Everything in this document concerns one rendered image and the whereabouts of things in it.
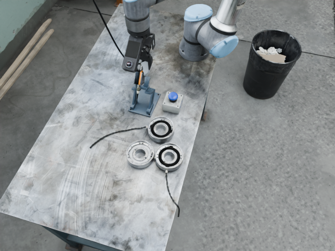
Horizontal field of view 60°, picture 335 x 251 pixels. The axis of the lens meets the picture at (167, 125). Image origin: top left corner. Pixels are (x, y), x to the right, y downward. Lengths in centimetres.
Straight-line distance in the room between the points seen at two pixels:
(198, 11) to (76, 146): 74
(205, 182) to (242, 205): 27
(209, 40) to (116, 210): 75
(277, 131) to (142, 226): 147
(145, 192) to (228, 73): 163
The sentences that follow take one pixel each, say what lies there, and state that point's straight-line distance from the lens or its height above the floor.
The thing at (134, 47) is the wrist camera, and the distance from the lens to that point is 96.
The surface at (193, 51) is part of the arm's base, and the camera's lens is 139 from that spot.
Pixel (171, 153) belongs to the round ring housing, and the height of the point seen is 82.
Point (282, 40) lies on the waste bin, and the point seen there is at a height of 36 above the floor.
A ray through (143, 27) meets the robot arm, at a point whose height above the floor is 122.
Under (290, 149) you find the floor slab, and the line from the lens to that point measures 221.
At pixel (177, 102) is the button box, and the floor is 85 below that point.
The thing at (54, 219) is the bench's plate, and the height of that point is 80.
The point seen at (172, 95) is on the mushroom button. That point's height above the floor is 87.
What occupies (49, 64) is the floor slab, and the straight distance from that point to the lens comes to 270.
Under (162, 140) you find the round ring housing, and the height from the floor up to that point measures 83.
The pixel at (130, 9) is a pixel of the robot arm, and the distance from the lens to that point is 89.
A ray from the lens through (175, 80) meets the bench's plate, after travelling 133.
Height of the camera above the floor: 180
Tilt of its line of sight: 57 degrees down
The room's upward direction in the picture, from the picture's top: straight up
